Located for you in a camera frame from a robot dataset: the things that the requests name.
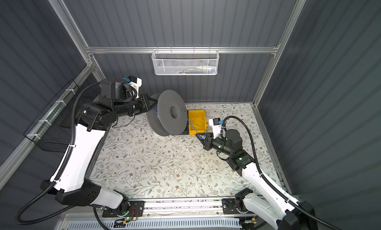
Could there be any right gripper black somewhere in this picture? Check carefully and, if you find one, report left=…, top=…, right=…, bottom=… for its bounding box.
left=197, top=132, right=233, bottom=157

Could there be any grey perforated spool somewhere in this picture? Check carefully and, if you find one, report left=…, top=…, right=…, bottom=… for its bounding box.
left=146, top=90, right=188, bottom=136

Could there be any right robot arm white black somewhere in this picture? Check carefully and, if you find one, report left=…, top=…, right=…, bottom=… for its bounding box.
left=199, top=129, right=318, bottom=230

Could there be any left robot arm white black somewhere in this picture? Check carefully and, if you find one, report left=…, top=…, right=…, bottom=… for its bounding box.
left=41, top=76, right=152, bottom=214

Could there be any black plastic bin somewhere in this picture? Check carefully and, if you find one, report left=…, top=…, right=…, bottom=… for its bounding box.
left=181, top=126, right=190, bottom=135

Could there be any yellow plastic bin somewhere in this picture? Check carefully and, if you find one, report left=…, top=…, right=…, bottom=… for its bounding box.
left=188, top=110, right=207, bottom=135

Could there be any white vented strip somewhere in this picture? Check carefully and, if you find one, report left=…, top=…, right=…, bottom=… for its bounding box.
left=66, top=217, right=243, bottom=230

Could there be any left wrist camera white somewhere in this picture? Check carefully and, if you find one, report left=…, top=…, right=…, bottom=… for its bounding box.
left=124, top=75, right=142, bottom=90

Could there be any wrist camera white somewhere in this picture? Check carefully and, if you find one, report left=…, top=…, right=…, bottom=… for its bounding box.
left=124, top=75, right=142, bottom=90
left=208, top=118, right=223, bottom=139

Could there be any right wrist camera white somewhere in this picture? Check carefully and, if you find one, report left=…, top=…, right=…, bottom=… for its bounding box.
left=208, top=118, right=223, bottom=139

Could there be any white wire mesh basket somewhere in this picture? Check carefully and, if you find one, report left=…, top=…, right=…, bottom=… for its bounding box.
left=151, top=50, right=220, bottom=76

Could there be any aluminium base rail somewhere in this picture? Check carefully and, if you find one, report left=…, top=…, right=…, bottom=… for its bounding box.
left=63, top=197, right=307, bottom=222

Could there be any black wire basket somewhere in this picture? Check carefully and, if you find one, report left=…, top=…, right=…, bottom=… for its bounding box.
left=23, top=75, right=96, bottom=153

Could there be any right black corrugated hose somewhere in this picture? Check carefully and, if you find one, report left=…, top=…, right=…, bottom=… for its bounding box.
left=223, top=115, right=343, bottom=230

